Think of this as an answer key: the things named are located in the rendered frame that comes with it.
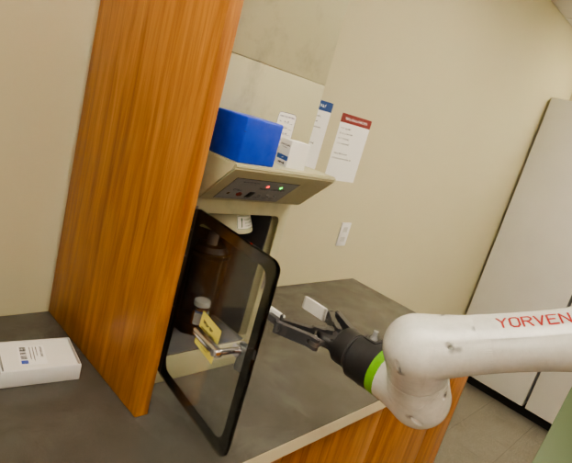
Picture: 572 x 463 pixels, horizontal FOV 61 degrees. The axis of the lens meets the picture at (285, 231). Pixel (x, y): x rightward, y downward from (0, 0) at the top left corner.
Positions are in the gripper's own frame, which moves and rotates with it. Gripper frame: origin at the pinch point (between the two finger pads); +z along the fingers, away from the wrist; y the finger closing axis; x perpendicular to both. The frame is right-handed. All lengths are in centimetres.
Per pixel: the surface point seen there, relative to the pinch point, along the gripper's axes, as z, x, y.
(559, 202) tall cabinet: 38, -30, -292
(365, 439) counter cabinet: -6, 46, -46
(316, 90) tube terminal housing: 19, -47, -11
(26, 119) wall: 61, -23, 39
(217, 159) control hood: 12.9, -28.0, 18.1
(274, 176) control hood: 8.3, -26.9, 6.0
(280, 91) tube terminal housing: 19.0, -44.4, 0.6
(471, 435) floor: 16, 123, -228
